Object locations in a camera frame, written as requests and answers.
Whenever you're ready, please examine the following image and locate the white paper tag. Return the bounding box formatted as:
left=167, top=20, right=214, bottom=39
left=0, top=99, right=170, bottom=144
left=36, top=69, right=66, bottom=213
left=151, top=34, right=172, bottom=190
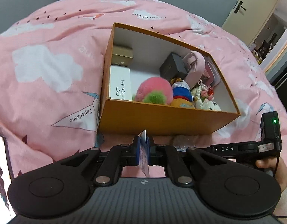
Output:
left=136, top=130, right=150, bottom=178

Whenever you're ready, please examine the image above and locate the blue orange plush doll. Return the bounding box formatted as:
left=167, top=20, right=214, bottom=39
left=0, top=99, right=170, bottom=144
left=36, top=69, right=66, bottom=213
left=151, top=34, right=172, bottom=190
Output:
left=170, top=78, right=195, bottom=109

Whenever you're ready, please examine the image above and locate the pink green pompom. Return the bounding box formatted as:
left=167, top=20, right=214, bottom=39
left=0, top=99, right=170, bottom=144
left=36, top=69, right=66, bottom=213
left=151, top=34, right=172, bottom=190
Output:
left=133, top=77, right=173, bottom=105

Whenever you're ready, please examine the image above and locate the white rectangular box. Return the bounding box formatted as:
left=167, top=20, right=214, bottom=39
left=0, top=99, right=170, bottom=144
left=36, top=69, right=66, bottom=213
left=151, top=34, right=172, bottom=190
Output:
left=109, top=65, right=132, bottom=101

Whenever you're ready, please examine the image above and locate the white crochet flower sheep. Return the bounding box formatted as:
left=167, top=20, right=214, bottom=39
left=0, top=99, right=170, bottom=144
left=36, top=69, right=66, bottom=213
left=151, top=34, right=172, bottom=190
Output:
left=191, top=84, right=221, bottom=111

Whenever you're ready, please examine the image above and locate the dark grey box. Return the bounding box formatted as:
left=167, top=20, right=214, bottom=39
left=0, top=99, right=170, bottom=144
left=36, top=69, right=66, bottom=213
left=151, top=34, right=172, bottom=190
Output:
left=159, top=53, right=188, bottom=81

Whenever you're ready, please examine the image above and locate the pink mini backpack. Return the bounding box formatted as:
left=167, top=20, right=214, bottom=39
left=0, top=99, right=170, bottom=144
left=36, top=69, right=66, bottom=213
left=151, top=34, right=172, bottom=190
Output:
left=182, top=51, right=205, bottom=89

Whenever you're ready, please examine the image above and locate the gold glitter box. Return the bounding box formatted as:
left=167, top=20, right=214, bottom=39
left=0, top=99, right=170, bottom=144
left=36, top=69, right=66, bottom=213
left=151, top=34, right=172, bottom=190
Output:
left=111, top=45, right=133, bottom=67

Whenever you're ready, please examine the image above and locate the glitter round compact mirror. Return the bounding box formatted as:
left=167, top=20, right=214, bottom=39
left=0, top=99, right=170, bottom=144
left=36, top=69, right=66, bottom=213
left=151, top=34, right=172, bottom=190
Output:
left=170, top=135, right=199, bottom=152

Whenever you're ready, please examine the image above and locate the pink card wallet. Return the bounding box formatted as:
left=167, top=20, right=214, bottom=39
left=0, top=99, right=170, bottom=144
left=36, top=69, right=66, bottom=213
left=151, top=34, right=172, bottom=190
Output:
left=201, top=61, right=220, bottom=88

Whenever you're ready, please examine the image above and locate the person right hand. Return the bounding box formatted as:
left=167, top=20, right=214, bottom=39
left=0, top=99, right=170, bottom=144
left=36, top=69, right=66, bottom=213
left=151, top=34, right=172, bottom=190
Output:
left=255, top=157, right=287, bottom=192

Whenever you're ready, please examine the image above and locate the orange cardboard box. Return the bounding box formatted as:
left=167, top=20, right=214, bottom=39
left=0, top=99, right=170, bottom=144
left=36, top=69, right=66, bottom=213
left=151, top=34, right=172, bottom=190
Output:
left=98, top=23, right=240, bottom=136

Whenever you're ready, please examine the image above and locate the pink cloud duvet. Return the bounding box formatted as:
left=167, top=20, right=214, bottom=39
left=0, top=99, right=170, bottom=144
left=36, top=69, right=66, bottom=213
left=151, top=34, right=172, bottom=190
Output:
left=0, top=0, right=287, bottom=215

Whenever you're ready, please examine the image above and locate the smartphone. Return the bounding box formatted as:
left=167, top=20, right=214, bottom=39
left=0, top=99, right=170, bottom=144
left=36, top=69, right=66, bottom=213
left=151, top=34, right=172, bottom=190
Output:
left=0, top=134, right=16, bottom=224

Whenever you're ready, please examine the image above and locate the cream door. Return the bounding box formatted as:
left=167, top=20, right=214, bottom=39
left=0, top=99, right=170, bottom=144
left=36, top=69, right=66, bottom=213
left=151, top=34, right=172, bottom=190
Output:
left=222, top=0, right=278, bottom=46

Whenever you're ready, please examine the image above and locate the black cable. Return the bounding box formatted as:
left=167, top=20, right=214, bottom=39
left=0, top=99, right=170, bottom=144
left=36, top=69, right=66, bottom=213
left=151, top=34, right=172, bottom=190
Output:
left=272, top=153, right=287, bottom=219

